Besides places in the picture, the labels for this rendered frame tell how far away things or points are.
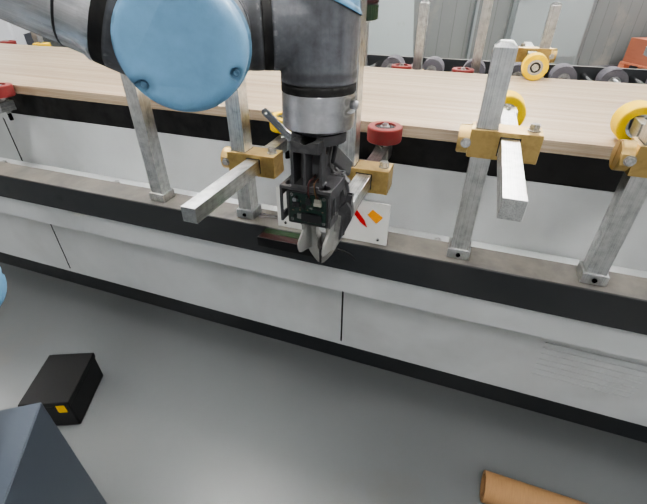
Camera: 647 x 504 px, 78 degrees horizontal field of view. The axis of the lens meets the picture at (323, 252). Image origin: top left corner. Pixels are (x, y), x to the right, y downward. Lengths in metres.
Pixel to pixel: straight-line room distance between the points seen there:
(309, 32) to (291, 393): 1.21
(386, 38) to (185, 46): 5.22
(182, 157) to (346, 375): 0.93
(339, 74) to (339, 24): 0.05
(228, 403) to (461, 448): 0.76
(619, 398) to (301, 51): 1.30
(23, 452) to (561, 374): 1.28
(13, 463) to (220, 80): 0.64
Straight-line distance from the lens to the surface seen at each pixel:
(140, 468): 1.43
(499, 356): 1.37
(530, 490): 1.33
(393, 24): 5.56
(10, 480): 0.78
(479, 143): 0.77
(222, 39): 0.32
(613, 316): 0.95
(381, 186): 0.82
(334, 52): 0.47
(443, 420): 1.46
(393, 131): 0.94
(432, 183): 1.05
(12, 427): 0.84
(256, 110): 1.12
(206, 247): 1.16
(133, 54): 0.33
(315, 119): 0.48
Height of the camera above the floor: 1.18
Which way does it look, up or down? 34 degrees down
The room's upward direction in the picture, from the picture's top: straight up
